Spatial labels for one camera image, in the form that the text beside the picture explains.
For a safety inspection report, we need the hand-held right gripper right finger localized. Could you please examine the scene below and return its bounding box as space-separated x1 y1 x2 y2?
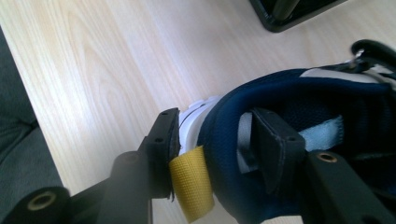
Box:
250 107 308 196

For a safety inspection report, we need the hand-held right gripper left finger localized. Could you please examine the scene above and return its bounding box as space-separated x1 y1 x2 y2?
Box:
139 107 182 200

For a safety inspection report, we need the navy and white sneaker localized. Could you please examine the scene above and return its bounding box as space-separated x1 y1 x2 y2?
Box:
168 38 396 224

